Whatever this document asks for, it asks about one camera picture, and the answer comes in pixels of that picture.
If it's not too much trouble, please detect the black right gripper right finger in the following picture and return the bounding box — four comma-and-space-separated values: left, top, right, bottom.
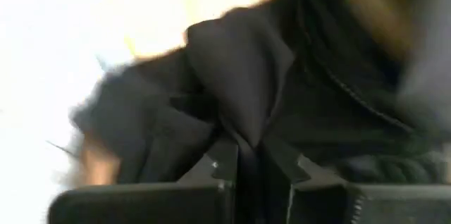
261, 138, 451, 224

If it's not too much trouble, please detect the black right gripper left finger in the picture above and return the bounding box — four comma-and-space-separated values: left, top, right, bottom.
47, 141, 240, 224

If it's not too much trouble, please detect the dark grey garment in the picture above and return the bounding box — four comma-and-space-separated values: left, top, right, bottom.
68, 0, 451, 224

